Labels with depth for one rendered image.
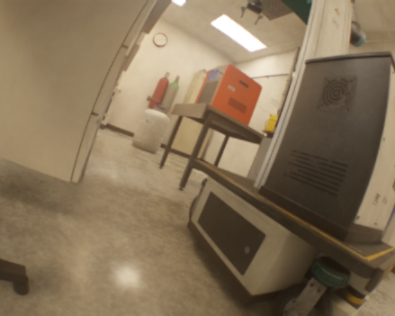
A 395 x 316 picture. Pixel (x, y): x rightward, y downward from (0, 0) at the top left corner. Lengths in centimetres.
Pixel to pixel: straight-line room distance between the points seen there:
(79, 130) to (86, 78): 13
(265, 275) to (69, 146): 58
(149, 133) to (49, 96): 265
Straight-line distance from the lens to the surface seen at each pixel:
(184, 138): 452
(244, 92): 186
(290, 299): 62
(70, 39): 55
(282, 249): 53
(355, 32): 178
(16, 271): 46
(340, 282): 55
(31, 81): 56
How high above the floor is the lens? 40
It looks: 4 degrees down
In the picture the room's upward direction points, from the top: 22 degrees clockwise
